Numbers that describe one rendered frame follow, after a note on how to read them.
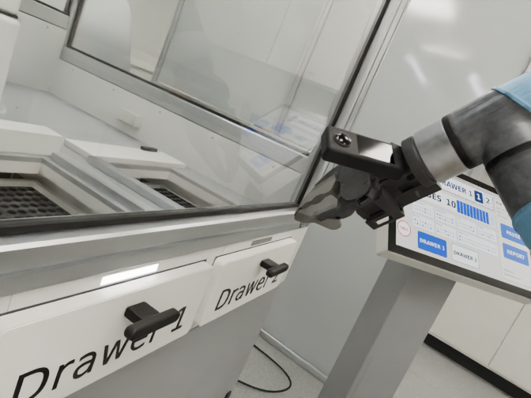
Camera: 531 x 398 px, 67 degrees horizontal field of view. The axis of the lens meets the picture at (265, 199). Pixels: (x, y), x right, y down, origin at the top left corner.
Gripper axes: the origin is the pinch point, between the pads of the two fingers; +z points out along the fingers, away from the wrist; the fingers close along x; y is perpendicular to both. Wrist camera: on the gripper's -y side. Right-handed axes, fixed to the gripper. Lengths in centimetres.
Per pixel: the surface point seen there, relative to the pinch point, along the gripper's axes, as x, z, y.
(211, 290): -12.3, 11.5, -6.0
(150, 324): -23.9, 3.6, -18.8
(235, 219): -4.7, 4.3, -8.9
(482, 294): 100, 42, 252
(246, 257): -5.7, 8.9, -2.0
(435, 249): 18, -2, 51
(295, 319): 51, 101, 120
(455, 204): 33, -9, 56
